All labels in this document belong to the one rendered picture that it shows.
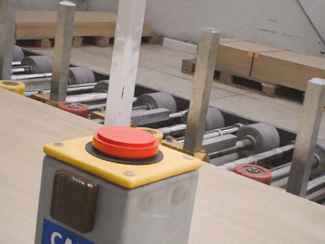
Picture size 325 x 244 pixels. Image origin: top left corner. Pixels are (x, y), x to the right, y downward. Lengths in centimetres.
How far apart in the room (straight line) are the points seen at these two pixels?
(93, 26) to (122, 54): 675
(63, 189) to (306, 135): 119
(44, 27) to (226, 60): 209
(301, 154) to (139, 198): 120
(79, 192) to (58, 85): 163
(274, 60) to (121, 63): 539
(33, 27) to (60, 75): 571
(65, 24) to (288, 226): 101
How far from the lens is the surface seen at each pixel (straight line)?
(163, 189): 39
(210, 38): 165
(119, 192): 37
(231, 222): 119
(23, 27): 759
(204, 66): 166
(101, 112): 191
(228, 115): 226
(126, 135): 40
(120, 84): 167
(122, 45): 166
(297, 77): 688
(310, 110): 153
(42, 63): 266
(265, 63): 705
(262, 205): 129
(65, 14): 197
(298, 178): 157
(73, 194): 38
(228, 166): 178
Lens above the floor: 134
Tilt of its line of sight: 15 degrees down
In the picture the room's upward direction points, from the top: 8 degrees clockwise
